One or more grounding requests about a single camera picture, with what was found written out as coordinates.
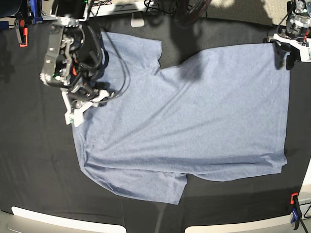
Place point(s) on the orange blue clamp near right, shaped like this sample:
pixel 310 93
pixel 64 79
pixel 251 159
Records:
pixel 295 221

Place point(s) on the orange clamp far left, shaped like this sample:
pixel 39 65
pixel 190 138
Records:
pixel 22 32

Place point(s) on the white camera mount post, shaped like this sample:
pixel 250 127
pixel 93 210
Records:
pixel 137 20

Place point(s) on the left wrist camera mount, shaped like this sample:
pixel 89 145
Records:
pixel 303 46

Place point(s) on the blue-grey t-shirt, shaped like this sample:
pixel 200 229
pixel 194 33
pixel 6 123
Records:
pixel 221 115

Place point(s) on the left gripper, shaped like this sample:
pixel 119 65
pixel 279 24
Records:
pixel 285 55

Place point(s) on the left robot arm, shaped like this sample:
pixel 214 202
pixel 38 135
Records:
pixel 296 37

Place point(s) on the blue clamp far left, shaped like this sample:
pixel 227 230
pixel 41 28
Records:
pixel 34 8

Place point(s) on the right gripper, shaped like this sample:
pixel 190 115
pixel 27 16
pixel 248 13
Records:
pixel 95 93

